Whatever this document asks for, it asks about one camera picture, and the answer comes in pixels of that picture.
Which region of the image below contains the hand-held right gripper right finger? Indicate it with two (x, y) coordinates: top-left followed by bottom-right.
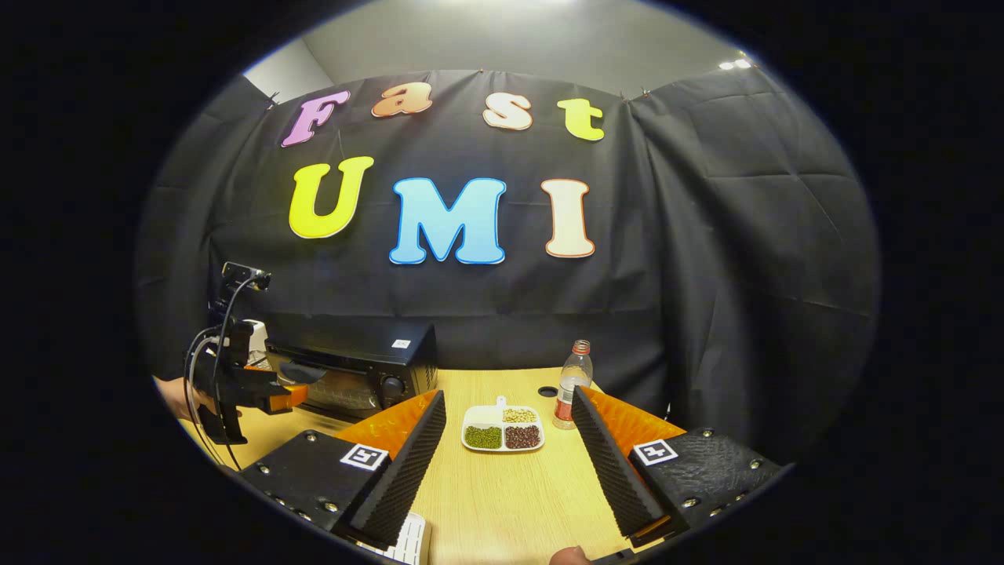
(571, 385), (788, 549)

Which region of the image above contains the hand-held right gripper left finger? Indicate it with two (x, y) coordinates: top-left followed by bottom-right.
(238, 389), (448, 552)

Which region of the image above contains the black electric oven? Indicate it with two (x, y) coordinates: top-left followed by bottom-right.
(263, 322), (439, 421)

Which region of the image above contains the white toaster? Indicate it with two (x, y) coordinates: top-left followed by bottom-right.
(234, 318), (272, 371)

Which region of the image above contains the white slotted tray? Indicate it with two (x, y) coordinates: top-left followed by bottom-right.
(367, 512), (432, 565)

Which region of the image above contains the clear bottle with red label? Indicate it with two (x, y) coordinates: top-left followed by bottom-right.
(552, 340), (595, 431)

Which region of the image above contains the white divided plate of beans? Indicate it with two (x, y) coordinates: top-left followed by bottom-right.
(460, 395), (546, 454)

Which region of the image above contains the black backdrop cloth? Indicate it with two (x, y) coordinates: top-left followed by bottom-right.
(133, 67), (883, 464)

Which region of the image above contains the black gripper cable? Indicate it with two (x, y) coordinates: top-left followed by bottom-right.
(184, 272), (264, 472)

